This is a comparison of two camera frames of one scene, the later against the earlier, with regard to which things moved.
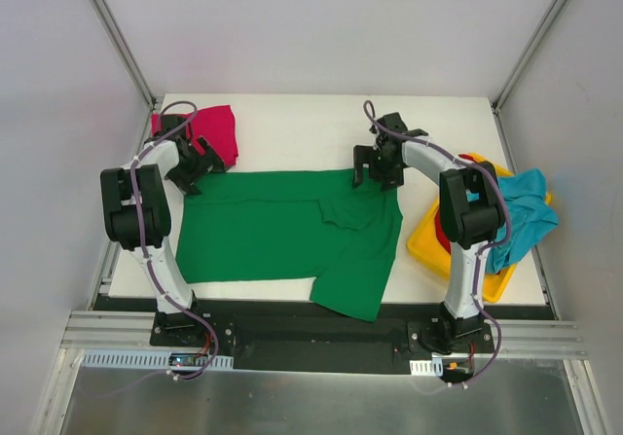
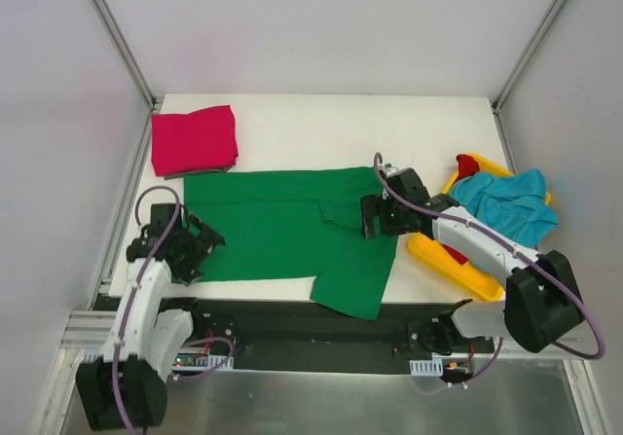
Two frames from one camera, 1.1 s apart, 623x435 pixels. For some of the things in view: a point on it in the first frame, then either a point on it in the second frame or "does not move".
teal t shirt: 526,193 does not move
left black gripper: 196,165 -> 205,248
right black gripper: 378,166 -> 369,216
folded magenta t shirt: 217,125 does not move
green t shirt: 302,225 does not move
